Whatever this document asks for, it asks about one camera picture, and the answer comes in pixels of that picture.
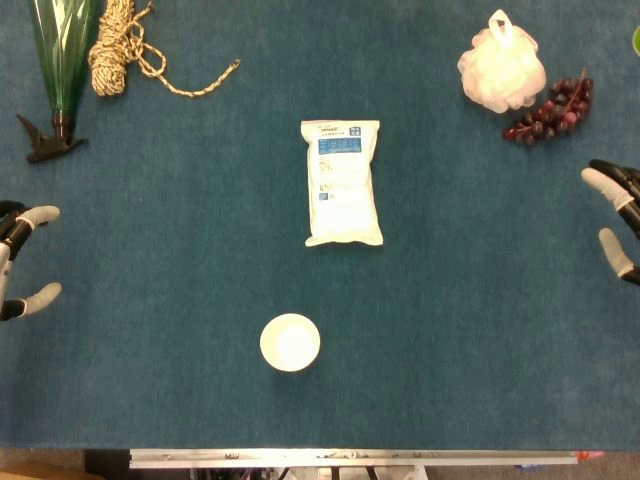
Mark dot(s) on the green plastic spray bottle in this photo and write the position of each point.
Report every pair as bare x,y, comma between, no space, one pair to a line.
59,65

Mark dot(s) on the white round cup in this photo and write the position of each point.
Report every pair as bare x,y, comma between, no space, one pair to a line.
290,342

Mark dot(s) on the white blue printed pouch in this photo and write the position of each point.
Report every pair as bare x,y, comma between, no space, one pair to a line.
342,182

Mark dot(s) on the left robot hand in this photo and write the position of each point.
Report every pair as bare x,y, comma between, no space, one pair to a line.
15,230

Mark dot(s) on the white mesh bath sponge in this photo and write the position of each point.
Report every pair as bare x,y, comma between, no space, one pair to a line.
501,67

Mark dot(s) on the aluminium frame rail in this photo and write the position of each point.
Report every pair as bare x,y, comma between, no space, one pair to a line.
350,457

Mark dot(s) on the dark red grape bunch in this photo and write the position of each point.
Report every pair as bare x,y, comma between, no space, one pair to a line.
552,112

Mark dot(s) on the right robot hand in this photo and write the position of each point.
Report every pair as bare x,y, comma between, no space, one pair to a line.
612,187

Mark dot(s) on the green object at edge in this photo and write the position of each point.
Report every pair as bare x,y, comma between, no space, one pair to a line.
635,40

